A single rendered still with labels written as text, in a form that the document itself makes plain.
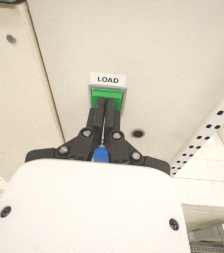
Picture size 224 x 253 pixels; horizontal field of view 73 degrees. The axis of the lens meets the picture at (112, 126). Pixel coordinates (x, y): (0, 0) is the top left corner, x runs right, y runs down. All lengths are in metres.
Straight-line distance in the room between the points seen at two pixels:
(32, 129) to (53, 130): 0.03
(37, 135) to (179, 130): 0.19
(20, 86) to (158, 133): 0.17
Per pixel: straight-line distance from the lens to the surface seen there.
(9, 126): 0.24
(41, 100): 0.18
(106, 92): 0.16
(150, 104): 0.17
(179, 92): 0.17
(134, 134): 0.20
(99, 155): 0.23
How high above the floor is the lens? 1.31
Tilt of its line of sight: 49 degrees down
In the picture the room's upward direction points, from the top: 7 degrees clockwise
